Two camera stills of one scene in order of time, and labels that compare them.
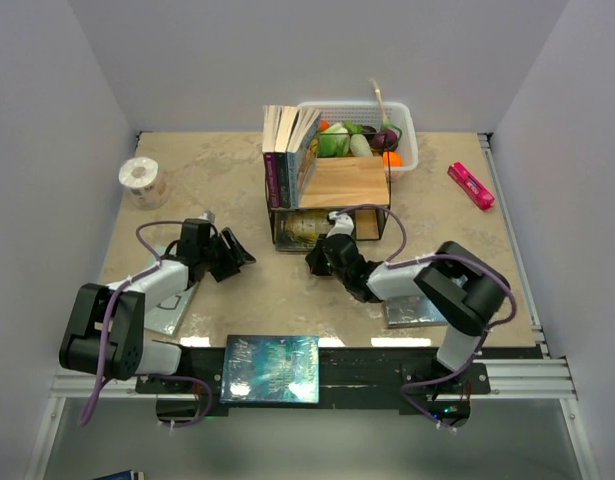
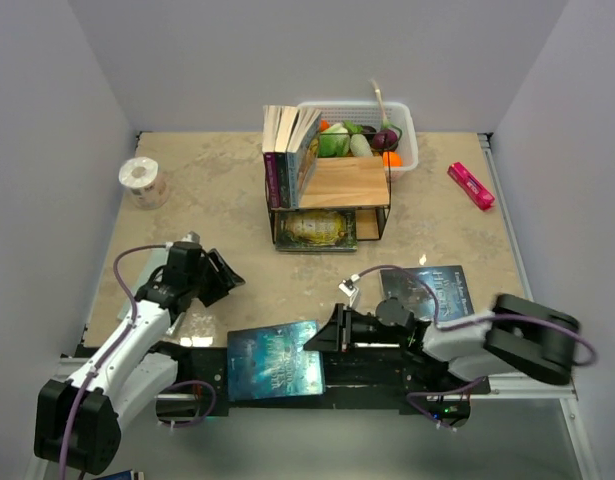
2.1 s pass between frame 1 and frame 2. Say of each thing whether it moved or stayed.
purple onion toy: stayed
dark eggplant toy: stayed
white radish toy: stayed
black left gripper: moved
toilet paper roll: stayed
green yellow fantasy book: stayed
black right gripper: moved
